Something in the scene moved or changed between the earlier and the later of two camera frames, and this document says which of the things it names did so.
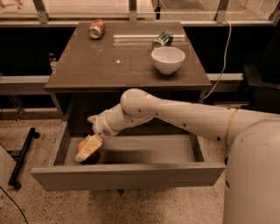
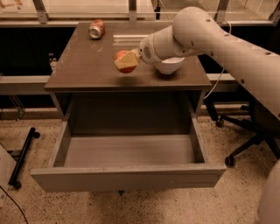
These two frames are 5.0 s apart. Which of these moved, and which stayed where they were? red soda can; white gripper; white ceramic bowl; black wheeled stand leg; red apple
Moved: white gripper; red apple
Stayed: red soda can; black wheeled stand leg; white ceramic bowl
